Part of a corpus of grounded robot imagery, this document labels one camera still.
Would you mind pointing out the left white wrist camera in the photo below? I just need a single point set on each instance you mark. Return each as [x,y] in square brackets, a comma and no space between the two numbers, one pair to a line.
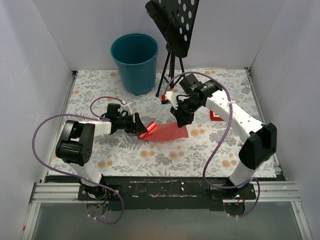
[128,106]

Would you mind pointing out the teal plastic trash bin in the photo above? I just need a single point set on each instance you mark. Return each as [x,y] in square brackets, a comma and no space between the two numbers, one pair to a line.
[135,56]

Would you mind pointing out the black perforated music stand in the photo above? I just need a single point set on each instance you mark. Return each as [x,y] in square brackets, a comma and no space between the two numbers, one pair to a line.
[175,20]

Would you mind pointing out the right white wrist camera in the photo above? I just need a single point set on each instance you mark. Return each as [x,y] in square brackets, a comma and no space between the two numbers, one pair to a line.
[169,97]

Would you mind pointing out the red plastic trash bag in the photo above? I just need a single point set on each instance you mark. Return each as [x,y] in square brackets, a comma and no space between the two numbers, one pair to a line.
[160,133]

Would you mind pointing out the red toy calculator block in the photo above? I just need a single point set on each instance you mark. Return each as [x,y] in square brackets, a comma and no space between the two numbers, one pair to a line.
[214,116]

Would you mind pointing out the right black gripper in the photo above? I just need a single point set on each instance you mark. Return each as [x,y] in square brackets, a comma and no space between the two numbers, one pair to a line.
[182,114]

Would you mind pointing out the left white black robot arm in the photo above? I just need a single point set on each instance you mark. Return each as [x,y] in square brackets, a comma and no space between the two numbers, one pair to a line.
[75,144]

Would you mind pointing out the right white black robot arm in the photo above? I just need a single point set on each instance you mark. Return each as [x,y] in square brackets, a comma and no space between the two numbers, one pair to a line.
[259,139]

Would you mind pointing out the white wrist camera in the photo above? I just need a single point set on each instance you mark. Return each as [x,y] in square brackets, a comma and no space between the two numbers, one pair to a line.
[169,97]
[128,106]

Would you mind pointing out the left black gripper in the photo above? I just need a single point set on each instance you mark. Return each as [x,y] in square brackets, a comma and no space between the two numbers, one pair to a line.
[136,122]

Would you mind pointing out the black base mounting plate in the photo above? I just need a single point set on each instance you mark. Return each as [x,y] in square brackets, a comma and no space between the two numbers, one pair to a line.
[161,193]

